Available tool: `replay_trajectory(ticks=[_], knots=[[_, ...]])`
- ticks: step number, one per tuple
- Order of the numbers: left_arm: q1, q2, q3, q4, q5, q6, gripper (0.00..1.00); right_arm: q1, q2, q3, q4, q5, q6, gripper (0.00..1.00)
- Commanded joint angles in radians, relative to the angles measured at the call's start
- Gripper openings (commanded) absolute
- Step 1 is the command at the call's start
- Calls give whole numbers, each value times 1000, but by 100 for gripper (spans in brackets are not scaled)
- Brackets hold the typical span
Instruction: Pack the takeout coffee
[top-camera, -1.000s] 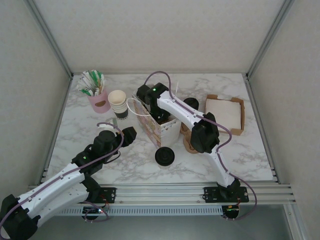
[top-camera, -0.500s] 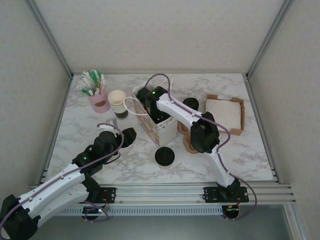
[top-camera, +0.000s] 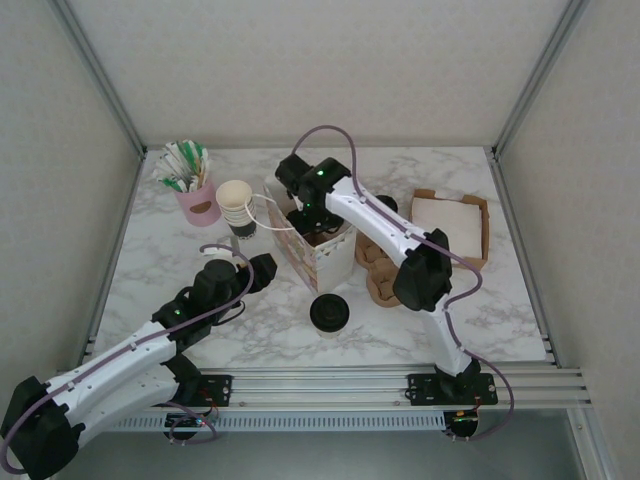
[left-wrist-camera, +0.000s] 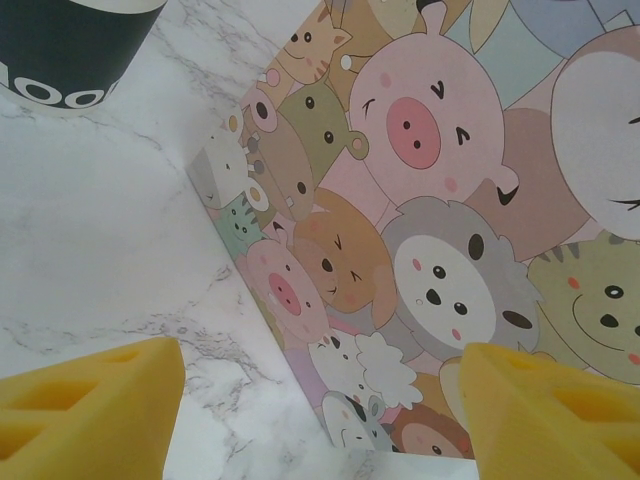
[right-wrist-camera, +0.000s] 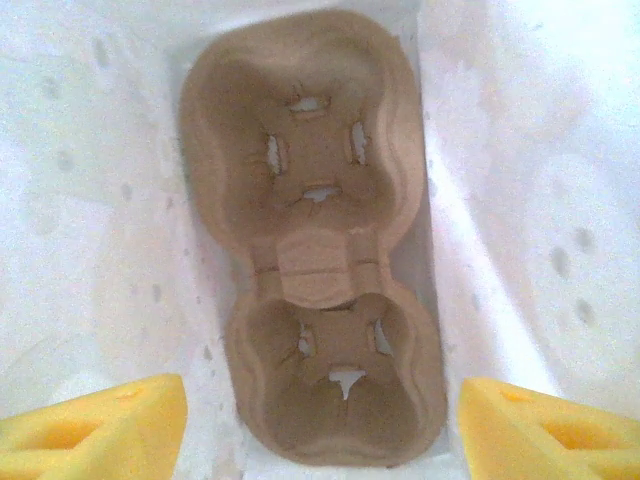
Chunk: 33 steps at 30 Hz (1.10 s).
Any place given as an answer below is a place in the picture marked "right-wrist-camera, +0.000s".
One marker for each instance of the white paper bag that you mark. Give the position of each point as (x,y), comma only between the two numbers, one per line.
(525,200)

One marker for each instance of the brown pulp cup carrier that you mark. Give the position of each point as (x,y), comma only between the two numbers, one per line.
(310,220)

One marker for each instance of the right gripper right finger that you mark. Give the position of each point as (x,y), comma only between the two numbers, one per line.
(555,435)

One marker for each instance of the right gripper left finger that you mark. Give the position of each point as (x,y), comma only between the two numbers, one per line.
(85,435)

